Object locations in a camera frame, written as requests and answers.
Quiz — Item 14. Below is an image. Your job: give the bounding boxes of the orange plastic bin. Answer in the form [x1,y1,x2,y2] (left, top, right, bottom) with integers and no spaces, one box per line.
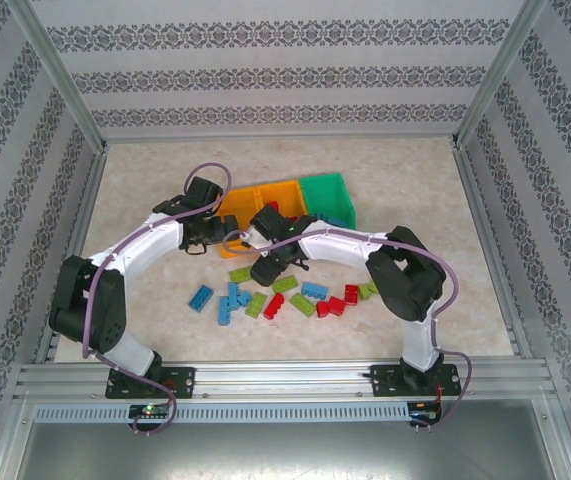
[219,186,262,261]
[256,178,310,222]

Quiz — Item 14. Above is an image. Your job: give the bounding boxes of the green plastic bin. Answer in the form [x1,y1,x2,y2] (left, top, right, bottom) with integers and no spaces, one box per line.
[298,171,359,232]

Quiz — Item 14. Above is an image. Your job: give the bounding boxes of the small circuit board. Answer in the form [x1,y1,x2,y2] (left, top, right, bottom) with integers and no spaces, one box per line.
[129,403,172,419]
[407,401,442,422]

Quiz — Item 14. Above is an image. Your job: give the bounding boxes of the grey metal panel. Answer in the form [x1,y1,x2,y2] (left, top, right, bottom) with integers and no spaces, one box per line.
[0,422,571,480]

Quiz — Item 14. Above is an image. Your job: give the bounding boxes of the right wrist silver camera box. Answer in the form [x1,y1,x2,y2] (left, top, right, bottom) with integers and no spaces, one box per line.
[238,227,262,250]

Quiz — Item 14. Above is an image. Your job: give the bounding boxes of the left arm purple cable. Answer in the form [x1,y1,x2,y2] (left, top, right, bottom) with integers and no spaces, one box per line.
[82,162,236,437]

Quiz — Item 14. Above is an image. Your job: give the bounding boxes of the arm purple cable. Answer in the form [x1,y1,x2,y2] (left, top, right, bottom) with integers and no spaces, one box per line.
[222,227,476,434]
[82,162,236,437]

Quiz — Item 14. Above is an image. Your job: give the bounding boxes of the aluminium mounting rail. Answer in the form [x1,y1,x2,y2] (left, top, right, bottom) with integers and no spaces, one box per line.
[12,360,552,401]

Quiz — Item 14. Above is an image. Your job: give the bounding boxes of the aluminium side rail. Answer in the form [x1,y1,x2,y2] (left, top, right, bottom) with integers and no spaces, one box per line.
[33,147,110,364]
[452,144,535,360]

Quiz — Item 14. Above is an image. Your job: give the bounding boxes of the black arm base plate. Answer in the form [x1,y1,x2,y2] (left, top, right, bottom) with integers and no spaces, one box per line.
[371,363,463,398]
[105,366,197,400]

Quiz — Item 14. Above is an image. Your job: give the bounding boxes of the grey slotted cable duct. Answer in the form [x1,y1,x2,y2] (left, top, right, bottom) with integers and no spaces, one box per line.
[32,402,412,424]

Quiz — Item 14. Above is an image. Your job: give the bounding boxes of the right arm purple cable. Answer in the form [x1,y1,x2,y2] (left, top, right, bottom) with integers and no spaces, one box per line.
[222,227,476,434]

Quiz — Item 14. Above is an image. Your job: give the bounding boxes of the aluminium frame post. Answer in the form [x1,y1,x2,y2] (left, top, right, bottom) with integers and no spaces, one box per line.
[450,0,550,150]
[6,0,110,153]

